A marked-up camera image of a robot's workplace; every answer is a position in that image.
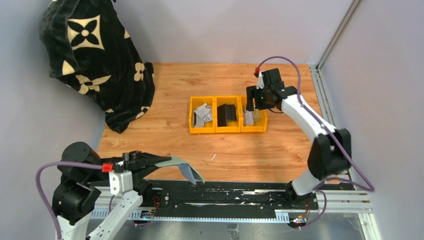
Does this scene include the green leather card holder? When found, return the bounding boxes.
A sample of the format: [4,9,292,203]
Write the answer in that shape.
[155,156,205,185]

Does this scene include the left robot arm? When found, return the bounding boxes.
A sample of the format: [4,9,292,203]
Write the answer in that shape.
[49,141,181,240]

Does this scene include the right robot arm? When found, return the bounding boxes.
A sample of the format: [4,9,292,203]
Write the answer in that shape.
[246,86,352,198]

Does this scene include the beige cards in right bin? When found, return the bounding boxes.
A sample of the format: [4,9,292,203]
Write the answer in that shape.
[243,109,261,126]

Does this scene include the black cards in middle bin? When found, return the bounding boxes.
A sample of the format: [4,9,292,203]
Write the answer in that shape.
[217,103,237,127]

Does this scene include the silver cards in left bin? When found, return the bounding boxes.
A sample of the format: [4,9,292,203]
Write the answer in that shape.
[193,103,213,128]

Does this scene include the right yellow plastic bin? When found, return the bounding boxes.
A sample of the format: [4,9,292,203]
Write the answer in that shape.
[238,95,268,133]

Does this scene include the yellow plastic bin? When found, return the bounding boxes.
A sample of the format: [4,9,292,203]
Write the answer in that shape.
[238,95,268,133]
[214,95,243,134]
[188,96,216,134]

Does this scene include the middle yellow plastic bin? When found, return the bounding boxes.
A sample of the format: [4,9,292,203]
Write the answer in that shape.
[214,95,243,134]

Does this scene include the left yellow plastic bin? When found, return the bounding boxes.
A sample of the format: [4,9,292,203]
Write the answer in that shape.
[188,96,216,134]

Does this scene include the black floral patterned blanket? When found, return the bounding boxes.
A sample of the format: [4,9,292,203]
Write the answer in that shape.
[38,0,155,133]

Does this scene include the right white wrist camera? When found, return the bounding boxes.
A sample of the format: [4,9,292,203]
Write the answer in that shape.
[256,68,285,91]

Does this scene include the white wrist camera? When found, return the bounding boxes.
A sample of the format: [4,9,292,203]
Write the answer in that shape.
[256,68,285,91]
[108,170,134,196]

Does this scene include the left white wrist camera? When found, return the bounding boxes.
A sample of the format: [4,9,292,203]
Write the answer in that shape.
[108,170,134,196]

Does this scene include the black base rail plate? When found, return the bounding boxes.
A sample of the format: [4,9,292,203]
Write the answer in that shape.
[133,180,318,220]

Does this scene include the aluminium frame rail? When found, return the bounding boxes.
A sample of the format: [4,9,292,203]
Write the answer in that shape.
[309,0,363,125]

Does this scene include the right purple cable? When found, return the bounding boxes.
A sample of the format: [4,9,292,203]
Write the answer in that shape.
[254,55,376,229]

